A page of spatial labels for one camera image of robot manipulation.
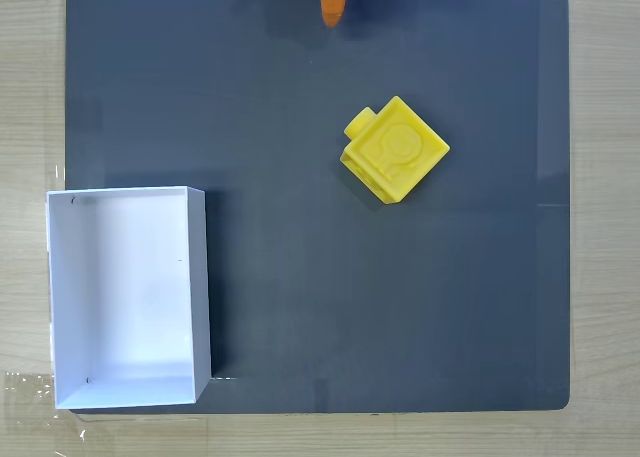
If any white open cardboard box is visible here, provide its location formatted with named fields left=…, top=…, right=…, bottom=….
left=45, top=185, right=213, bottom=411

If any dark grey table mat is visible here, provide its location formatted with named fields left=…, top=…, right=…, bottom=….
left=64, top=0, right=572, bottom=416

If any yellow toy block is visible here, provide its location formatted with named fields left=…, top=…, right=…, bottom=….
left=339, top=95, right=451, bottom=206

